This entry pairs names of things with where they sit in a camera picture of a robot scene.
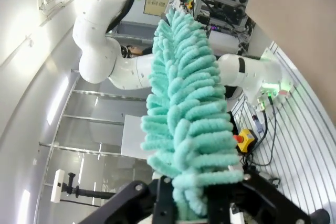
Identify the beige paper sign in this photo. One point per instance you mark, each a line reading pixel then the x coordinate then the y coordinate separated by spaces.
pixel 156 4

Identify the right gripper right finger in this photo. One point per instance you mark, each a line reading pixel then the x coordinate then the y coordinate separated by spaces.
pixel 257 200

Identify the person with headphones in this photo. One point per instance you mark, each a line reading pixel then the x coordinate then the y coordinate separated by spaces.
pixel 132 51

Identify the teal chenille duster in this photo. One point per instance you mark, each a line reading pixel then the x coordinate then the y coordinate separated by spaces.
pixel 189 103

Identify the yellow emergency stop button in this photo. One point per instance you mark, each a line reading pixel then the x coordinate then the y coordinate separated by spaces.
pixel 245 140

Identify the white camera box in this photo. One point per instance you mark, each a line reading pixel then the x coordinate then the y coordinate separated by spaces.
pixel 57 186

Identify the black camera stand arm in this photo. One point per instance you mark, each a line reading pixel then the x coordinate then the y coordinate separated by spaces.
pixel 86 191

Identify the slotted aluminium base plate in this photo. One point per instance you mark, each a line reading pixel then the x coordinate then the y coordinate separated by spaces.
pixel 302 140

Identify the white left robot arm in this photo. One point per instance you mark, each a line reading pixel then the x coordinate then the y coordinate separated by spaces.
pixel 97 51

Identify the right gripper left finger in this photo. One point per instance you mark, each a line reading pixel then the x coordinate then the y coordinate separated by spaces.
pixel 157 203

